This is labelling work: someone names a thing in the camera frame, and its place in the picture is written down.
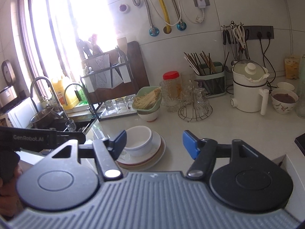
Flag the wire glass drying rack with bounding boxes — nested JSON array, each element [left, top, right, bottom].
[[178, 88, 213, 122]]

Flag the yellow oil bottle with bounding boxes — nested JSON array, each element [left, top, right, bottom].
[[51, 76, 79, 110]]

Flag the chrome sink faucet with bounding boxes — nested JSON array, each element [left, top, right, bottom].
[[29, 77, 70, 122]]

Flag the yellow gas hose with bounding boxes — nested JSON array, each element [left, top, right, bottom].
[[151, 0, 172, 34]]

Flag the yellow paper packet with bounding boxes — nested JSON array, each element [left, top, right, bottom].
[[284, 55, 300, 79]]

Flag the leaf pattern plate brown rim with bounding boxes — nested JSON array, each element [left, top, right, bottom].
[[117, 136, 166, 170]]

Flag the white wall plug adapter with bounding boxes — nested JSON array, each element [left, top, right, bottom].
[[196, 0, 207, 10]]

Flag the large rose pattern plate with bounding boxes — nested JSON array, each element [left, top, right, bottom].
[[118, 145, 166, 171]]

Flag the kitchen scissors hanging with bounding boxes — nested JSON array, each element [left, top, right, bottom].
[[233, 25, 246, 49]]

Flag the green bowl with noodles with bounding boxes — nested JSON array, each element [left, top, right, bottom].
[[132, 86, 162, 113]]

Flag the white electric cooking pot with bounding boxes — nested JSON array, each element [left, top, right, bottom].
[[231, 66, 270, 115]]

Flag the small glass in sink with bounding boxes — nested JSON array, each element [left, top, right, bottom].
[[65, 119, 76, 132]]

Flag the glass pot lid white knob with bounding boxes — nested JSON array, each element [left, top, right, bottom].
[[233, 60, 265, 80]]

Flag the brown wooden cutting board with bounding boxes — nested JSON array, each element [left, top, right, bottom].
[[89, 41, 150, 103]]

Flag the black induction cooktop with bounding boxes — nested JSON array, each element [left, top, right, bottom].
[[295, 133, 305, 156]]

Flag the left hand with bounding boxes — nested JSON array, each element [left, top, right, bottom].
[[1, 164, 23, 218]]

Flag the black wall power strip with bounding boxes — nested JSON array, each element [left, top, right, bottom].
[[243, 25, 274, 40]]

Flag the white bowl orange base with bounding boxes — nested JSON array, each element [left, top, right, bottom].
[[137, 110, 160, 122]]

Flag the small white bowl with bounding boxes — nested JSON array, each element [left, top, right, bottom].
[[124, 126, 153, 156]]

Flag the deer bowl with brown food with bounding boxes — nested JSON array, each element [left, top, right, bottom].
[[271, 88, 299, 114]]

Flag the steel pot in sink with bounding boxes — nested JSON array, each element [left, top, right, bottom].
[[30, 106, 61, 129]]

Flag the green chopstick holder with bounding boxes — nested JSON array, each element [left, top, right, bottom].
[[184, 51, 226, 98]]

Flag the tall clear glass cup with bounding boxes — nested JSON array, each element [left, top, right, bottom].
[[160, 80, 179, 113]]

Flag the red lid plastic jar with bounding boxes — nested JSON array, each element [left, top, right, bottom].
[[162, 71, 181, 99]]

